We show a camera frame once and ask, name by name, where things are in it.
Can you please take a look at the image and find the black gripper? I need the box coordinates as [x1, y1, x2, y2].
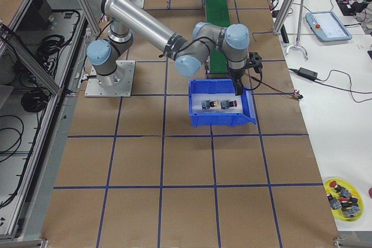
[227, 52, 263, 96]

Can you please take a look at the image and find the red push button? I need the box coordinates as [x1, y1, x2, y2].
[220, 100, 237, 110]

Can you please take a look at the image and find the yellow push button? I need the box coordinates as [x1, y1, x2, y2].
[201, 100, 219, 110]

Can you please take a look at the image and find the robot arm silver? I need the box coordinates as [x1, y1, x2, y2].
[91, 0, 263, 95]

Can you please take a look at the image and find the yellow plate with buttons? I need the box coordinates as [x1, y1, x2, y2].
[323, 178, 364, 222]

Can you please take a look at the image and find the blue bin right side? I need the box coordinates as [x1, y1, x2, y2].
[188, 79, 257, 127]

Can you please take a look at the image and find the white foam pad right bin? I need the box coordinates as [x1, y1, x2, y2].
[191, 94, 243, 114]

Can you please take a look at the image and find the black power adapter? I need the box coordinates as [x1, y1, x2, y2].
[297, 67, 318, 81]

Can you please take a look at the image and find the green conveyor belt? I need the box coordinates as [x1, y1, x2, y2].
[204, 0, 230, 75]

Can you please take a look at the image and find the teach pendant tablet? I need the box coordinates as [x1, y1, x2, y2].
[305, 11, 352, 42]

